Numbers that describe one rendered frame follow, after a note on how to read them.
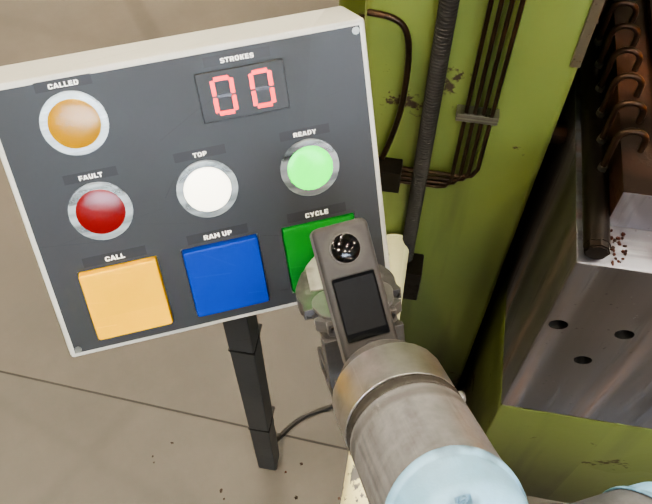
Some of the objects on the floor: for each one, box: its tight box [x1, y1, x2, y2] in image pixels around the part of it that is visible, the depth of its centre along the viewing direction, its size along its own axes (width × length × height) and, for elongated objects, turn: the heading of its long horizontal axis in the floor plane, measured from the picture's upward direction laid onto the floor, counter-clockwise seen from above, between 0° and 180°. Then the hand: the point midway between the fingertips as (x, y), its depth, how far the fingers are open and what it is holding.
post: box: [223, 315, 279, 470], centre depth 121 cm, size 4×4×108 cm
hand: (326, 252), depth 75 cm, fingers closed
